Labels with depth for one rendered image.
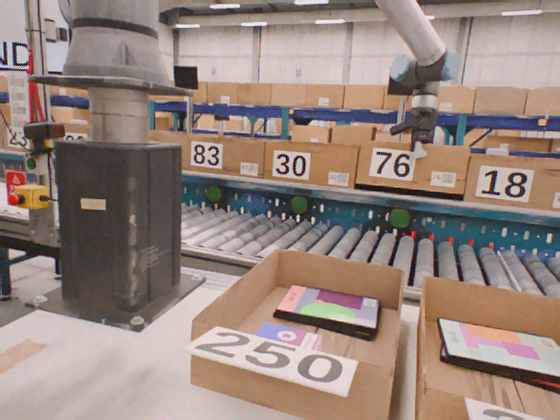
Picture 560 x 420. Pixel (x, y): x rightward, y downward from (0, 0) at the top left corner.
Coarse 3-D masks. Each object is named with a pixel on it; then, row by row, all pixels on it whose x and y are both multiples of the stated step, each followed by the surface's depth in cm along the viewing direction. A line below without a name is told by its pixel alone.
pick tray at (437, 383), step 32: (448, 288) 79; (480, 288) 77; (480, 320) 78; (512, 320) 76; (544, 320) 74; (416, 384) 59; (448, 384) 61; (480, 384) 62; (512, 384) 62; (416, 416) 50; (448, 416) 45; (544, 416) 56
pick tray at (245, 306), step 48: (240, 288) 73; (288, 288) 93; (336, 288) 89; (384, 288) 85; (192, 336) 57; (336, 336) 73; (384, 336) 74; (192, 384) 59; (240, 384) 56; (288, 384) 53; (384, 384) 49
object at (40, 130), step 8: (24, 128) 127; (32, 128) 126; (40, 128) 125; (48, 128) 124; (56, 128) 126; (24, 136) 128; (32, 136) 127; (40, 136) 126; (48, 136) 125; (56, 136) 127; (64, 136) 129; (40, 144) 128; (48, 144) 129; (32, 152) 129; (40, 152) 128; (48, 152) 131
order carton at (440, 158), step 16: (368, 144) 156; (384, 144) 154; (400, 144) 152; (432, 144) 148; (368, 160) 156; (416, 160) 150; (432, 160) 148; (448, 160) 146; (464, 160) 145; (368, 176) 157; (416, 176) 150; (464, 176) 145
